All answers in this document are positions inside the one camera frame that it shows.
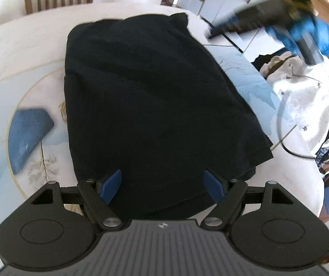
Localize beige garment pile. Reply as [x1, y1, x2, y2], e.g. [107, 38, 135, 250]
[260, 52, 329, 153]

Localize black garment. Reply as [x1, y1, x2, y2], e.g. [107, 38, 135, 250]
[64, 13, 272, 220]

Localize black cable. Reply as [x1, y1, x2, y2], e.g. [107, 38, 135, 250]
[276, 74, 329, 159]

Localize white kitchen cabinets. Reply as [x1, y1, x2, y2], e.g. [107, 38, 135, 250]
[176, 0, 283, 58]

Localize blue gloved right hand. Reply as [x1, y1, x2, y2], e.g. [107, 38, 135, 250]
[265, 17, 329, 57]

